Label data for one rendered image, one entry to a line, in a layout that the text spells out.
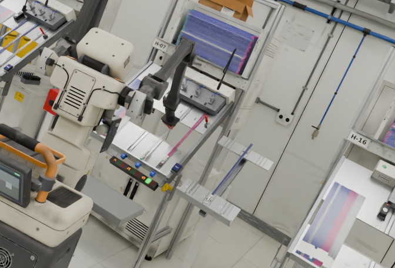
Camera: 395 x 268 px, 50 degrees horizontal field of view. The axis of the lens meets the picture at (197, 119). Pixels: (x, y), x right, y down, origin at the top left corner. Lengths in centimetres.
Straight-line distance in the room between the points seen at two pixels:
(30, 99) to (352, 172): 238
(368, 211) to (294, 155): 179
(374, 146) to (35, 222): 186
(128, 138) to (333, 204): 125
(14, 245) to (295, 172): 307
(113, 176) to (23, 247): 152
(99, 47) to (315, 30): 277
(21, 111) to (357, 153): 246
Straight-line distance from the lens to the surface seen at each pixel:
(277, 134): 424
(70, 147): 189
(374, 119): 280
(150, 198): 292
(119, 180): 303
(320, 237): 238
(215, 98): 277
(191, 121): 272
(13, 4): 388
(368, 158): 282
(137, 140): 265
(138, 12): 498
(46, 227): 155
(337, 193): 253
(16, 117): 363
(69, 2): 358
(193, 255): 263
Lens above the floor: 155
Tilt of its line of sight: 11 degrees down
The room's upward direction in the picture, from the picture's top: 24 degrees clockwise
